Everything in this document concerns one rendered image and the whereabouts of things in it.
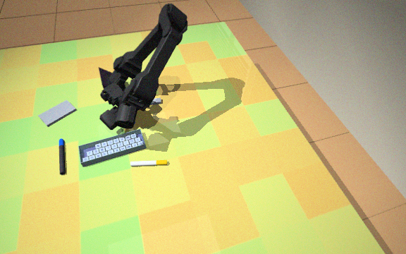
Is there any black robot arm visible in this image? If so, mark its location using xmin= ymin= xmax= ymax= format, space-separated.
xmin=100 ymin=4 xmax=187 ymax=129

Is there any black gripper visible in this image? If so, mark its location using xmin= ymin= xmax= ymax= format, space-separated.
xmin=99 ymin=96 xmax=122 ymax=130

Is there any grey keyboard with white keys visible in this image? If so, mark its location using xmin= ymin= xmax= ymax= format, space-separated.
xmin=78 ymin=129 xmax=146 ymax=167

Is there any black stylus with blue tip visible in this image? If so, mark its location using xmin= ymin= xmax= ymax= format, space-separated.
xmin=59 ymin=139 xmax=66 ymax=175

